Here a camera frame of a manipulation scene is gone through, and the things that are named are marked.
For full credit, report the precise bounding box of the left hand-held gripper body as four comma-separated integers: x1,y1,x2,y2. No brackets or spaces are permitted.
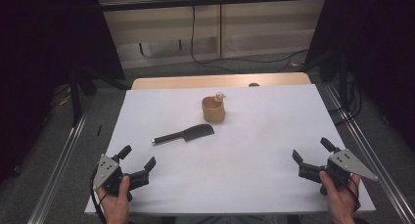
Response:
92,154,151,202

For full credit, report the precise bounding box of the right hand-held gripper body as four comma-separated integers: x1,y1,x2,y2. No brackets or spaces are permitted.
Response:
298,148,380,197

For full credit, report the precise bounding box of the black comb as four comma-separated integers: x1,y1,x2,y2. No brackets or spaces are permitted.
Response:
150,123,215,146

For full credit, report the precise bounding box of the tan cup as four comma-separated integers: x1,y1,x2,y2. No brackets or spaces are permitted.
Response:
201,95,227,124

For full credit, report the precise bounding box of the person's left hand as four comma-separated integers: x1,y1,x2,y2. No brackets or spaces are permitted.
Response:
95,174,132,224

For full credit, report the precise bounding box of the person's right hand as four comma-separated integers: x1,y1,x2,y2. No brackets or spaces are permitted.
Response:
318,170,362,224

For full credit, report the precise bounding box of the white table cover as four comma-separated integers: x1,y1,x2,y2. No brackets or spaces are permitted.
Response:
83,83,377,216

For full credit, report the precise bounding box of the black metal stand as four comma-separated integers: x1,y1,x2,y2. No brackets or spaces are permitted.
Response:
69,67,99,127

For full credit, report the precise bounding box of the black curtain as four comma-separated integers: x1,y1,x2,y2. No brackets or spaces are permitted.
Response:
0,0,127,186
304,0,415,154

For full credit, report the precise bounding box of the black horizontal bar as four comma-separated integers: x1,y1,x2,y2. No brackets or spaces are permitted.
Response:
97,0,331,13

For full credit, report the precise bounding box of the metal floor rail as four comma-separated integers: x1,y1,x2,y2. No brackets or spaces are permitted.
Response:
26,106,91,224
324,83,415,224

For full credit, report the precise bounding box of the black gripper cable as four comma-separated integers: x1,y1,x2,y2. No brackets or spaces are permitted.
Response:
339,174,362,214
89,166,110,224

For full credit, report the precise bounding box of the black wall cable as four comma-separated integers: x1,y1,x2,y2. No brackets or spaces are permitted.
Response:
189,4,309,74

